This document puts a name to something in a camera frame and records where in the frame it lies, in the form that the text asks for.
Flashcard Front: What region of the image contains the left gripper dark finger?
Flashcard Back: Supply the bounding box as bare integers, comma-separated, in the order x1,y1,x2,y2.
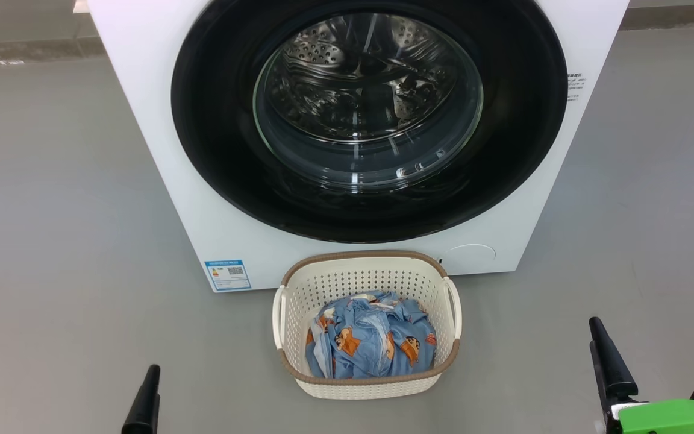
122,365,161,434

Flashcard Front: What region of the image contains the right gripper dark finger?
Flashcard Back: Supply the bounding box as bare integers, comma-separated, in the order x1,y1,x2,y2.
589,317,639,406

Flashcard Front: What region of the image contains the cream perforated laundry basket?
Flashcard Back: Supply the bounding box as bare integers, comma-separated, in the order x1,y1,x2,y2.
272,250,463,400

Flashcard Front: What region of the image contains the steel drum with laundry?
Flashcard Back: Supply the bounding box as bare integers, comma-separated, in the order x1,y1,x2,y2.
261,13,475,145

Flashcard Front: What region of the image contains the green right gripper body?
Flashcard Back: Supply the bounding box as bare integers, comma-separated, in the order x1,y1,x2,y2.
618,399,694,434

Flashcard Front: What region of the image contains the round white filter cover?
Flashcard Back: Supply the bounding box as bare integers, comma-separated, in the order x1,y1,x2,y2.
443,244,496,275

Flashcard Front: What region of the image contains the blue energy label sticker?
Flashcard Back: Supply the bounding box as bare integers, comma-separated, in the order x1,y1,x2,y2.
204,260,252,292

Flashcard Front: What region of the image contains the black round glass washer door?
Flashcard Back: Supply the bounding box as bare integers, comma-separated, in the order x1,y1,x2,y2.
170,0,569,244

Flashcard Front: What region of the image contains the white front-load washing machine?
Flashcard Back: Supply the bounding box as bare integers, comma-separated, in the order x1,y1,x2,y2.
87,0,631,294

